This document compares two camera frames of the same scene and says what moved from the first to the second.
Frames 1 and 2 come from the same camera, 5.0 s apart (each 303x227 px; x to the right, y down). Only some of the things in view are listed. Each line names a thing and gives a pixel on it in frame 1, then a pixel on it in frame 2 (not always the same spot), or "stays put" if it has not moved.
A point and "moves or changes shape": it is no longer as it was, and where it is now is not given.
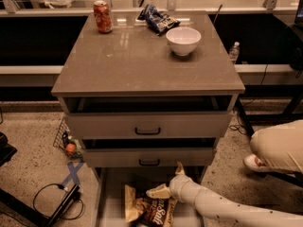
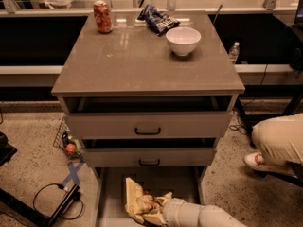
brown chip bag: (147, 211) moves or changes shape
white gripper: (177, 185) -> (170, 211)
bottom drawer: (109, 191) stays put
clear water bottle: (234, 52) stays put
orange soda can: (102, 17) stays put
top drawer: (145, 116) stays put
